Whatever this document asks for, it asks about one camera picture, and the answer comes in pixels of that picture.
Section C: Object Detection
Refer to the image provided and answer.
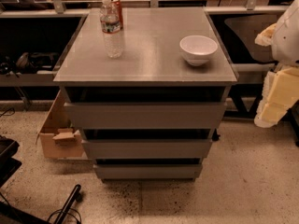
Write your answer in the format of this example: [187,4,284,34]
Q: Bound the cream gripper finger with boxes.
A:
[255,23,277,47]

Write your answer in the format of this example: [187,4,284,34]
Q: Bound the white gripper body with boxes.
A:
[254,65,299,128]

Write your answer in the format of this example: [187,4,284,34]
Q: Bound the grey bottom drawer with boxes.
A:
[93,164,203,179]

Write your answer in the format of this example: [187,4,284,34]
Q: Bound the grey drawer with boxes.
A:
[64,102,226,129]
[82,139,212,159]
[93,164,203,179]

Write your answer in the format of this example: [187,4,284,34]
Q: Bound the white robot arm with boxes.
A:
[254,0,299,128]

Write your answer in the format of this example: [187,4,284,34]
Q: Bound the grey drawer cabinet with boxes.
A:
[52,6,239,183]

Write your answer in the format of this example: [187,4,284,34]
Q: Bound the grey middle drawer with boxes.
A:
[82,139,212,159]

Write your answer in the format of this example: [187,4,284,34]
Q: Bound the grey top drawer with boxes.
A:
[64,102,226,129]

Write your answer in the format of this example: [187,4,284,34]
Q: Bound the dark office chair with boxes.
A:
[224,14,278,119]

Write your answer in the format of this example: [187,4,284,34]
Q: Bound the white ceramic bowl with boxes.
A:
[179,35,218,66]

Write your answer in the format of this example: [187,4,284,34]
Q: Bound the red soda can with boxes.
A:
[111,0,123,29]

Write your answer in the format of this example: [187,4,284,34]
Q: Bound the clear plastic water bottle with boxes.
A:
[100,0,123,58]

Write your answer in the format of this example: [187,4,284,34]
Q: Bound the cardboard box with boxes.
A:
[38,92,84,159]

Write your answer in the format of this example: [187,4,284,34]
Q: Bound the black headphones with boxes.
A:
[0,52,60,75]

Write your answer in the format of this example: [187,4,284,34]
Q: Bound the black bin left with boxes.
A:
[0,136,21,188]

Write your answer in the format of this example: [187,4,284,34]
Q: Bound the black chair base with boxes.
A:
[0,184,82,224]

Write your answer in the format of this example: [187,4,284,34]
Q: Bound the black floor cable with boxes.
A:
[0,106,16,119]

